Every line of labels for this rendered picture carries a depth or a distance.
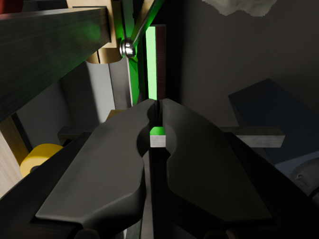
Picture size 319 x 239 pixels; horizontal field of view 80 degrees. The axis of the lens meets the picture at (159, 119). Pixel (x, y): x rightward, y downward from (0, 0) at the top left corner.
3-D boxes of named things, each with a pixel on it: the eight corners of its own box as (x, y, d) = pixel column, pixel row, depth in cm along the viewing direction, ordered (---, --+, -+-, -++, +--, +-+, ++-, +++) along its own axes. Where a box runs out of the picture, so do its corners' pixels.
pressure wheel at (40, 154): (64, 110, 37) (28, 151, 27) (100, 133, 39) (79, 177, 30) (47, 135, 40) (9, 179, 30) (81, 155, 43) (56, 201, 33)
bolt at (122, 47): (145, 54, 39) (134, 35, 24) (145, 67, 39) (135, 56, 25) (136, 54, 39) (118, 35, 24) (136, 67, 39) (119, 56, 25)
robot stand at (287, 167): (268, 78, 114) (353, 140, 63) (276, 110, 126) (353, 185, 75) (227, 95, 121) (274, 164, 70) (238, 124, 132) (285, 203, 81)
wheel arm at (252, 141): (276, 123, 39) (287, 135, 35) (271, 136, 41) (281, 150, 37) (65, 123, 40) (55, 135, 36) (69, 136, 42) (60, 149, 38)
